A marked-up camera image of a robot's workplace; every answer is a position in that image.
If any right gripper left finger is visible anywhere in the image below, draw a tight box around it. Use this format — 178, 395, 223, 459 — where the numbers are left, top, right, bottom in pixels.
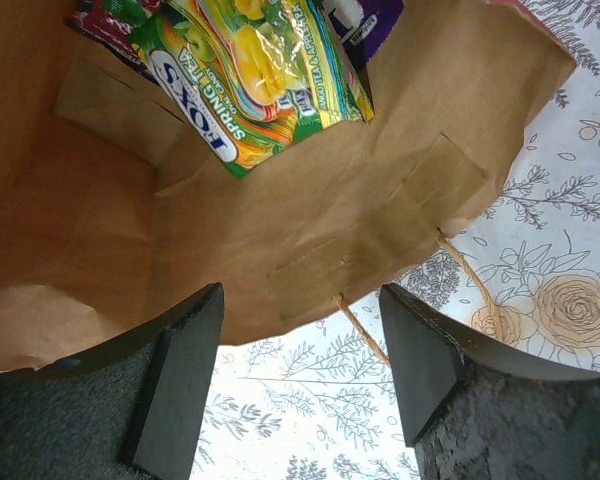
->
0, 283, 224, 479

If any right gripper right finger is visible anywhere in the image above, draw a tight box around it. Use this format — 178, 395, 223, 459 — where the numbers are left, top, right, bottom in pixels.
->
379, 284, 600, 479

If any red brown paper bag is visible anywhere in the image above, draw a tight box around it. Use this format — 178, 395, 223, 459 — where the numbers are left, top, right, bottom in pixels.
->
0, 1, 575, 372

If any floral patterned table mat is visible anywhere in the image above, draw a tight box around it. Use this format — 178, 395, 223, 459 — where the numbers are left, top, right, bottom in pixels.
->
191, 1, 600, 479

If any green yellow snack packet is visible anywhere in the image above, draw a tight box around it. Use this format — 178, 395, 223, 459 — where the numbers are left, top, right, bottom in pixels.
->
128, 1, 374, 178

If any purple snack packet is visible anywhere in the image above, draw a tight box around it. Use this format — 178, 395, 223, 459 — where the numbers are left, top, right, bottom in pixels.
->
322, 0, 404, 69

